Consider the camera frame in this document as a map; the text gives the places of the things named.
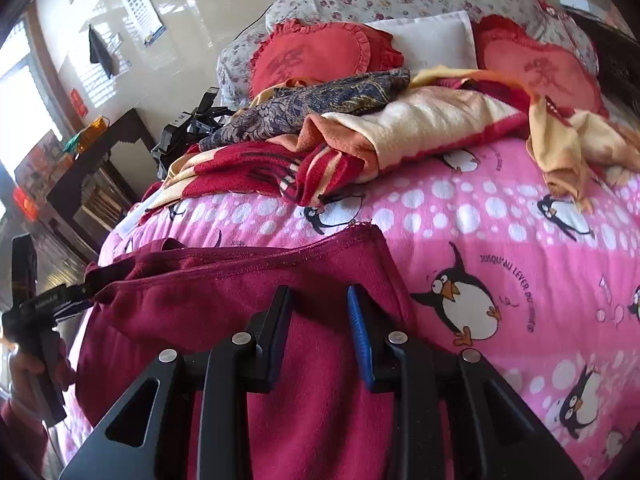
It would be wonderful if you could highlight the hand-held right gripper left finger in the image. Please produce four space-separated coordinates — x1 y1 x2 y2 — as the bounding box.
59 285 295 480

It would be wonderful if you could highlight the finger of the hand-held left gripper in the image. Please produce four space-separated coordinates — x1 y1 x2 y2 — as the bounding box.
62 282 101 302
52 300 93 320

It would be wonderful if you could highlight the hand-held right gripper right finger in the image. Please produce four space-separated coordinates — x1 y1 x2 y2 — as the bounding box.
346 285 583 480

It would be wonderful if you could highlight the dark red sweater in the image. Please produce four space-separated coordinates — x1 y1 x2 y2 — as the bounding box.
75 223 456 480

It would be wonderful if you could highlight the person's left hand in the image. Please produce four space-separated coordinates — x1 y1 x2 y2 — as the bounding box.
9 341 50 405

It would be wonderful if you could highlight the red paper packet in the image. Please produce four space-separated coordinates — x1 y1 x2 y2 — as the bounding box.
12 185 41 221

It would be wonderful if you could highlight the wooden stool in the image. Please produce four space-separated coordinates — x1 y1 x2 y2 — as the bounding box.
72 170 131 231

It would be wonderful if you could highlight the white flat strip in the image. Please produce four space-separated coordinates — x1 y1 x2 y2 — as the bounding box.
117 187 166 236

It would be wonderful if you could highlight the colourful printed board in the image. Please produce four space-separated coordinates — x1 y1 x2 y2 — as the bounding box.
14 130 63 186

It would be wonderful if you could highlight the dark wooden table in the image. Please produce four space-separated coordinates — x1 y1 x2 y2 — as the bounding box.
47 107 158 256

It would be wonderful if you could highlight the orange mesh bag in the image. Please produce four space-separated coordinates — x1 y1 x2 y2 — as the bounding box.
80 116 111 148

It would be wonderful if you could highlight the window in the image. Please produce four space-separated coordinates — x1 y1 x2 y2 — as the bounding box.
0 20 66 161

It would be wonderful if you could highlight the pink penguin blanket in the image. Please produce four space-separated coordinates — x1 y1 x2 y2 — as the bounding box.
65 137 640 480

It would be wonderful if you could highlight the black folding stand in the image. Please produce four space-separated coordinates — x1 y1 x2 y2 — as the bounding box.
150 87 236 181

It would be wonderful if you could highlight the red and yellow blanket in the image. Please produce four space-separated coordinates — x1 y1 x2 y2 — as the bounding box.
117 65 640 236

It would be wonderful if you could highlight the dark hanging cloth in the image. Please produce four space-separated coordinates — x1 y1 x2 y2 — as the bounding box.
88 24 115 80

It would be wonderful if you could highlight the dark patterned scarf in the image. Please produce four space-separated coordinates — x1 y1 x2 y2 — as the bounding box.
199 69 412 152

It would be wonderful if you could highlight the red heart pillow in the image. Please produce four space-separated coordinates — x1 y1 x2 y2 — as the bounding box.
248 19 405 98
472 14 608 118

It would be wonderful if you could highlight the eye chart poster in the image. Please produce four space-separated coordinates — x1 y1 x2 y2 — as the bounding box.
117 0 167 48

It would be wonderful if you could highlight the white pillow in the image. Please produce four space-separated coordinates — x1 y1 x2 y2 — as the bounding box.
365 10 478 72

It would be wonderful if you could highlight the dark carved wooden cabinet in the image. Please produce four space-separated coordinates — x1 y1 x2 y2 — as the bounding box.
562 7 640 111

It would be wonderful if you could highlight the white box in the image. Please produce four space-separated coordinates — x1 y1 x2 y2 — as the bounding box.
558 0 613 13

